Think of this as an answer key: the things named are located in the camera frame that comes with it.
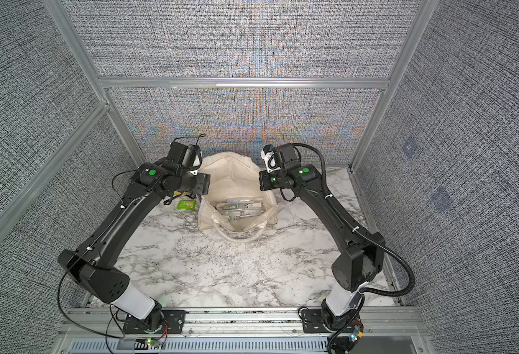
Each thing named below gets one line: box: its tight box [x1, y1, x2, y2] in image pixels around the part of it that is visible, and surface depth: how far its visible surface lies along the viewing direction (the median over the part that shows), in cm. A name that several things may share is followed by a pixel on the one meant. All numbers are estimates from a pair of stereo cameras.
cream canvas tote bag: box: [197, 151, 279, 243], surface depth 95 cm
